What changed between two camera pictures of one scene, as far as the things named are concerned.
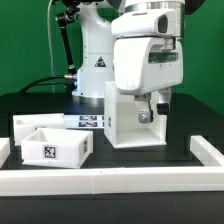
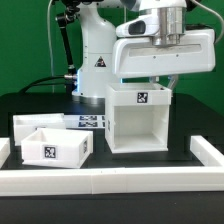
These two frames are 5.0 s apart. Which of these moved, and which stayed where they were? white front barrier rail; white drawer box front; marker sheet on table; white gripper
Moved: white gripper
Stayed: marker sheet on table; white front barrier rail; white drawer box front
